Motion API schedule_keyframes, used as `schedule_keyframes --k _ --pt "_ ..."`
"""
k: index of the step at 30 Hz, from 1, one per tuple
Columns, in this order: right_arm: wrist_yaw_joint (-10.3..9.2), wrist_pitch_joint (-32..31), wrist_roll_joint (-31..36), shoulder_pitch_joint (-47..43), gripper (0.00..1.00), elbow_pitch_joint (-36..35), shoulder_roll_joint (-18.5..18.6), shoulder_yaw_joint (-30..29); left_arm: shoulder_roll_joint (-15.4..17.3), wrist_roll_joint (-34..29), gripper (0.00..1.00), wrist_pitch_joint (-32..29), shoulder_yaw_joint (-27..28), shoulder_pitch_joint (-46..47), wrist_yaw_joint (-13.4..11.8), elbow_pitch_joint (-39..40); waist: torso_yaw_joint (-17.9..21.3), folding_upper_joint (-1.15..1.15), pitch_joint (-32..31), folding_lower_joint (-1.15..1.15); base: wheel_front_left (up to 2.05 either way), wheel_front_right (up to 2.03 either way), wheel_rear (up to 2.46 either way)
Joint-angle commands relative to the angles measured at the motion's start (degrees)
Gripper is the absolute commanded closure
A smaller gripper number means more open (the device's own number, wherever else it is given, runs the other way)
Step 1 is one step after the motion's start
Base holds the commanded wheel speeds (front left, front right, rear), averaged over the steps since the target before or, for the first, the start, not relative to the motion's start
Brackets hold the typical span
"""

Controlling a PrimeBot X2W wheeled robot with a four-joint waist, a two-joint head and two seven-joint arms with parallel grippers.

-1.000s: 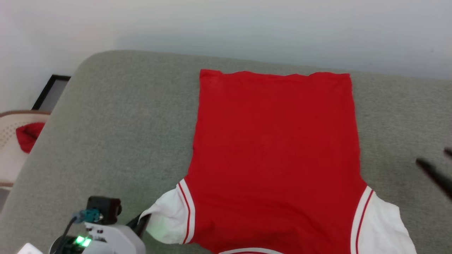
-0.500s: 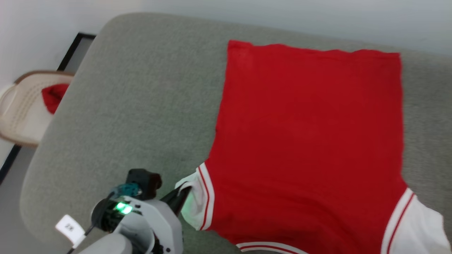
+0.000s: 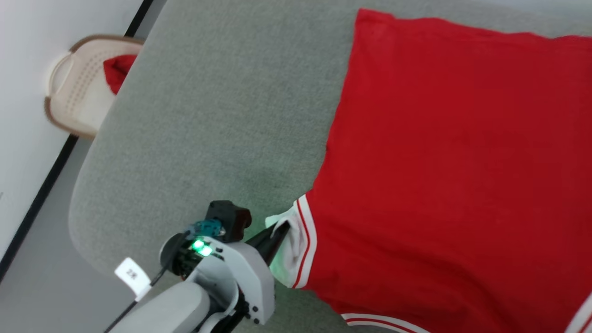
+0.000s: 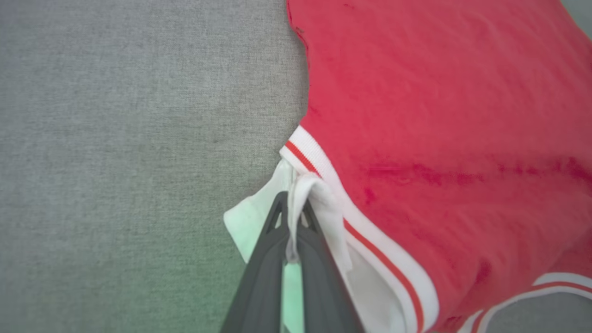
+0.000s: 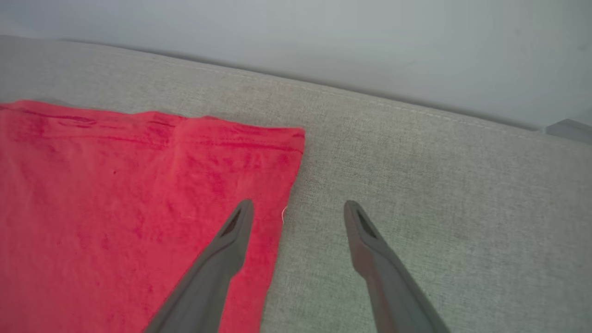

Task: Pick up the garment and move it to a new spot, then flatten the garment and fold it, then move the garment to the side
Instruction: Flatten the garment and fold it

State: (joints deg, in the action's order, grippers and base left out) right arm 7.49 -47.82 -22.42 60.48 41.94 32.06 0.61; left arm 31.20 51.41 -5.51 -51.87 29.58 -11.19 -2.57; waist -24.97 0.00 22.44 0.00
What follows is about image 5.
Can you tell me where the grey board panel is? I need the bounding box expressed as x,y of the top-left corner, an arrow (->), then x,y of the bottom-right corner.
545,119 -> 592,145

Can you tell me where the grey padded work surface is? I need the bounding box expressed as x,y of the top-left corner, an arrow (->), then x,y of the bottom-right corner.
0,35 -> 592,333

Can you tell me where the red and white garment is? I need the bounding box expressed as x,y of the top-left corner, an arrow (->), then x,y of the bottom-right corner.
0,99 -> 306,333

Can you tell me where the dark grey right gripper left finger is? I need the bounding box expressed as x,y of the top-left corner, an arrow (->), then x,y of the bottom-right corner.
143,199 -> 255,333

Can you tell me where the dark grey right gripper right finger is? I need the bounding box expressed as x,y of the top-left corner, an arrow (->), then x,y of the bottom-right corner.
343,200 -> 451,333

